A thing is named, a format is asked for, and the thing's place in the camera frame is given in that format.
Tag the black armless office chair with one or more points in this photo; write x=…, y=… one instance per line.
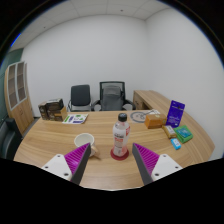
x=80, y=96

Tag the small tan packet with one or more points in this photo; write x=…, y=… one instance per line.
x=169, y=131

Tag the orange-brown box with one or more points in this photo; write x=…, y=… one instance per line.
x=155, y=121

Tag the clear bottle with black cap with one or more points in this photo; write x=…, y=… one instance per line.
x=120, y=136

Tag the purple box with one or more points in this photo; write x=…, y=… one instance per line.
x=175, y=114

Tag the printed paper leaflet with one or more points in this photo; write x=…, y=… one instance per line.
x=75, y=118

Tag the dark brown carton box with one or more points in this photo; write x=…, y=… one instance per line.
x=56, y=106
x=42, y=111

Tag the white printed cup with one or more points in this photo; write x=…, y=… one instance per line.
x=83, y=140

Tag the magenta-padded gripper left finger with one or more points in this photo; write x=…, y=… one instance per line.
x=60, y=165

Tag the wooden side desk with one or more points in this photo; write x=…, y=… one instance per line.
x=151, y=98

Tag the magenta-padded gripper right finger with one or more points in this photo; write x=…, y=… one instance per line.
x=163, y=165

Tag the wooden shelf cabinet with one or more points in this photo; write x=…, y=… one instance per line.
x=18, y=100

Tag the green box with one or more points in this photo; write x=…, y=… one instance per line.
x=184, y=134

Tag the black mesh office chair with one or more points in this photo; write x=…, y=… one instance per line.
x=111, y=96

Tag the small light blue box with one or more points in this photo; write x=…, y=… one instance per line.
x=176, y=143

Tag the flat round red coaster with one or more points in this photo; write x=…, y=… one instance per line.
x=115, y=157

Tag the black armchair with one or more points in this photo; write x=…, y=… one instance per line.
x=10, y=138

